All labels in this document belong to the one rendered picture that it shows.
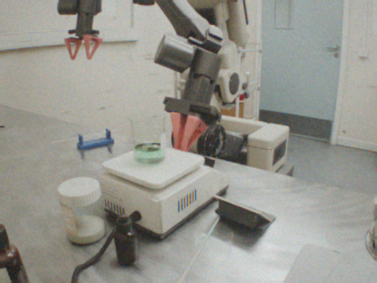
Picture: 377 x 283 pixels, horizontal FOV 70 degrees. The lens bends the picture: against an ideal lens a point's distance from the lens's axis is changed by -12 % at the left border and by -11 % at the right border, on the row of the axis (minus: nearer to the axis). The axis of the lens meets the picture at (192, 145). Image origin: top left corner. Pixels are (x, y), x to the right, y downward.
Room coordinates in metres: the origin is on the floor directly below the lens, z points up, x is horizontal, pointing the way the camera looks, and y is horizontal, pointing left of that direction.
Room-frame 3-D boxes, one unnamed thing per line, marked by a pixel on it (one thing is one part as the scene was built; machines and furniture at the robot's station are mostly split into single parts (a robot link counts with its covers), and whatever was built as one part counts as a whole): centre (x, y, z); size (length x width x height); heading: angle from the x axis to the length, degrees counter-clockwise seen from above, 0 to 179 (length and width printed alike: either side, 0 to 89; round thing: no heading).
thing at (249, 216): (0.41, -0.08, 0.77); 0.09 x 0.06 x 0.04; 49
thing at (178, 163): (0.43, 0.06, 0.83); 0.12 x 0.12 x 0.01; 55
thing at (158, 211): (0.45, 0.04, 0.79); 0.22 x 0.13 x 0.08; 145
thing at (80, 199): (0.36, 0.16, 0.79); 0.06 x 0.06 x 0.08
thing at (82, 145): (0.76, 0.26, 0.77); 0.10 x 0.03 x 0.04; 126
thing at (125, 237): (0.31, 0.08, 0.78); 0.03 x 0.03 x 0.07
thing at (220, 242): (0.34, -0.03, 0.76); 0.06 x 0.06 x 0.02
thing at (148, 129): (0.43, 0.07, 0.87); 0.06 x 0.05 x 0.08; 97
